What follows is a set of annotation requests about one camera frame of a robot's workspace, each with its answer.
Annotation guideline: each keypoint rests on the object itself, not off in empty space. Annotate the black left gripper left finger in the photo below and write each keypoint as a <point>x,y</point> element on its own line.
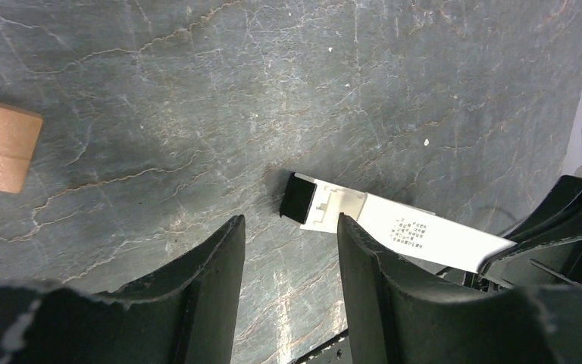
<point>185,311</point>

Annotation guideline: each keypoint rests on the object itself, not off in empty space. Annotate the tan wooden bracket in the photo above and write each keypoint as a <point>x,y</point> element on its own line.
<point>19,132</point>

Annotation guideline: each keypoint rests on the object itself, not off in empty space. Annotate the white remote control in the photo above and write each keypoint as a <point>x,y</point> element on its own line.
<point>316,205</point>

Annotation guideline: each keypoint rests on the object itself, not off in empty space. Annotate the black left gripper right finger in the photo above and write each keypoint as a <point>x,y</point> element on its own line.
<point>397,312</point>

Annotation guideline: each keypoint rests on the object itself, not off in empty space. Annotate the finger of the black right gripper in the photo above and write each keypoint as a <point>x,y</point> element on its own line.
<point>547,245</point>

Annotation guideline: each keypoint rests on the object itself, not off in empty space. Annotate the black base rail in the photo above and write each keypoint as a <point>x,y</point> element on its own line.
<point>334,351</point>

